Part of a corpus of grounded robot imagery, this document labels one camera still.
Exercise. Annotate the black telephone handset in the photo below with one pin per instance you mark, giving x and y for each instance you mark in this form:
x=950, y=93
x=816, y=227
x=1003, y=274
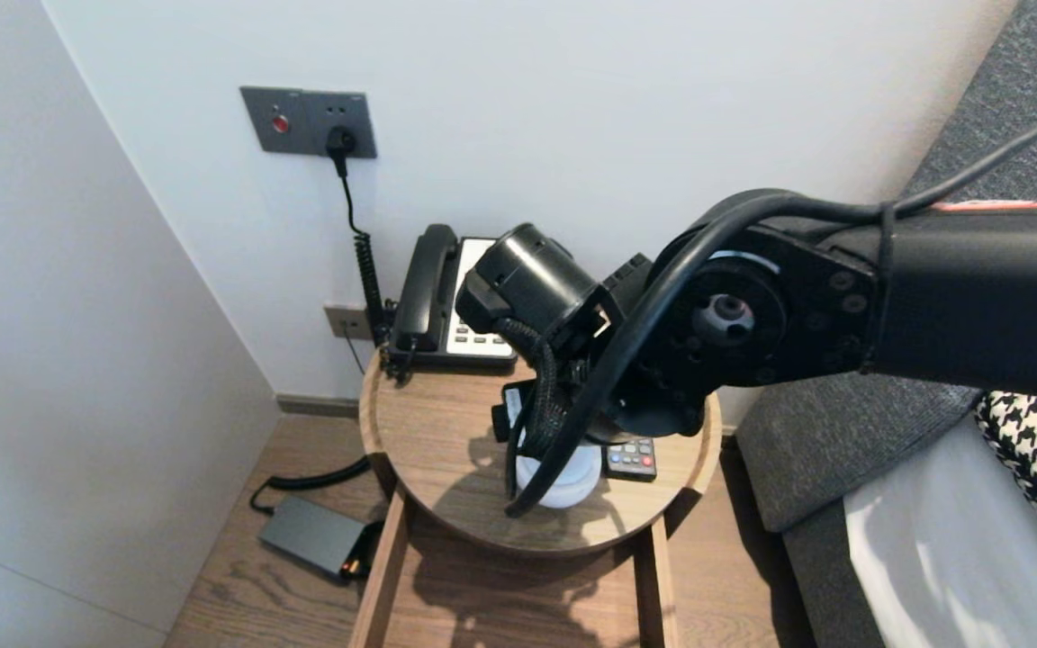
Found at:
x=424, y=288

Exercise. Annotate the grey power adapter box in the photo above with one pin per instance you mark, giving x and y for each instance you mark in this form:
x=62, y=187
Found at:
x=311, y=535

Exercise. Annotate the round wooden side table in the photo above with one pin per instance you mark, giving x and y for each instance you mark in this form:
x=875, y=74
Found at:
x=428, y=432
x=482, y=612

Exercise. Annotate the white round puck speaker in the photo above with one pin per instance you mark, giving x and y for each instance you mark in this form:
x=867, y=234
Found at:
x=572, y=486

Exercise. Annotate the black white desk telephone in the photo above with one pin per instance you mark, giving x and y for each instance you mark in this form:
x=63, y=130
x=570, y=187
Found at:
x=472, y=256

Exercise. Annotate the thin grey phone line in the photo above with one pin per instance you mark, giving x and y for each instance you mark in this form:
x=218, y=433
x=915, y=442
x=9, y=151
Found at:
x=354, y=354

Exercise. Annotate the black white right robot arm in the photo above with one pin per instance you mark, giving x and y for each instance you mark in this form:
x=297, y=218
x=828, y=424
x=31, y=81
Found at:
x=978, y=297

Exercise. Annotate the grey wall socket panel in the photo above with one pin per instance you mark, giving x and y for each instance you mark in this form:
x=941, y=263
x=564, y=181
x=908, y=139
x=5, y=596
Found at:
x=302, y=117

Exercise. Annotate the grey fabric bed frame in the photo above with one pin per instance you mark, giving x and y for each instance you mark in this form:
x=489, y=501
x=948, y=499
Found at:
x=825, y=585

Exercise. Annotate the black TV remote control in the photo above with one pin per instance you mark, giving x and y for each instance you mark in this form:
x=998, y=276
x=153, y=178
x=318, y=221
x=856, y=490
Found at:
x=631, y=459

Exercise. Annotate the small grey wall outlet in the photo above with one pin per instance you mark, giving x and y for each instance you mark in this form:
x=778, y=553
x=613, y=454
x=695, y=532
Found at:
x=343, y=324

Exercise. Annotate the small red bordered sticker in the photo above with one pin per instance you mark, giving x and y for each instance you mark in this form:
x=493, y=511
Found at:
x=1005, y=204

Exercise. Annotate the grey fabric headboard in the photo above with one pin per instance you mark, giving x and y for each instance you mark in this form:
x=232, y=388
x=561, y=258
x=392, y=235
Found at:
x=843, y=432

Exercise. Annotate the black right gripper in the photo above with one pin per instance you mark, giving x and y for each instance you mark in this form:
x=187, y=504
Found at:
x=532, y=279

